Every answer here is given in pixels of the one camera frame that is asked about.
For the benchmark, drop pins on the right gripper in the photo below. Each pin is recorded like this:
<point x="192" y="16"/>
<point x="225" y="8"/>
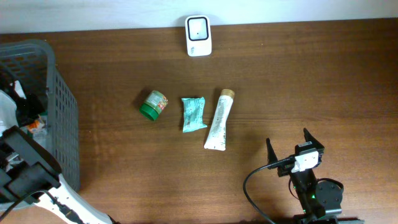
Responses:
<point x="271" y="156"/>

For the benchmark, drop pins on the white tube gold cap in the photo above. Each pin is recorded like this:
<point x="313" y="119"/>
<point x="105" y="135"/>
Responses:
<point x="216" y="139"/>

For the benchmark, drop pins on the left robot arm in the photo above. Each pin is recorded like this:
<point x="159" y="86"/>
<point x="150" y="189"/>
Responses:
<point x="32" y="175"/>

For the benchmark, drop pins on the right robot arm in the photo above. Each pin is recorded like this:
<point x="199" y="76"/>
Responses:
<point x="320" y="198"/>

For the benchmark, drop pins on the teal snack packet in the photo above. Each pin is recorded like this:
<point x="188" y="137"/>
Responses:
<point x="193" y="114"/>

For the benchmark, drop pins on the green lid jar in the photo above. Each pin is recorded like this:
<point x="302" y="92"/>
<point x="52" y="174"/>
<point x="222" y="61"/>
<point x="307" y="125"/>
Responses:
<point x="153" y="105"/>

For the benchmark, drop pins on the grey plastic basket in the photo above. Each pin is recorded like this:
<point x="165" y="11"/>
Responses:
<point x="32" y="62"/>

